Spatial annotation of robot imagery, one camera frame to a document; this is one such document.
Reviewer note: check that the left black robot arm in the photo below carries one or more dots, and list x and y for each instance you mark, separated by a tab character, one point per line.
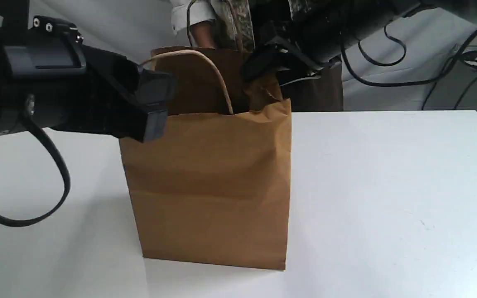
49	79

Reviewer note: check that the person's right hand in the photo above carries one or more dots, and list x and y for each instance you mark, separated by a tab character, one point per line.
202	33

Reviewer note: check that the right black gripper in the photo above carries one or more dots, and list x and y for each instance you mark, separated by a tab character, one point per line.
306	37

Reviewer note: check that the brown paper bag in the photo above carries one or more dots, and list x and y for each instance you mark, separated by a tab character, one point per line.
215	188

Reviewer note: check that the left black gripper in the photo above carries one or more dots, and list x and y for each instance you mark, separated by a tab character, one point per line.
49	76

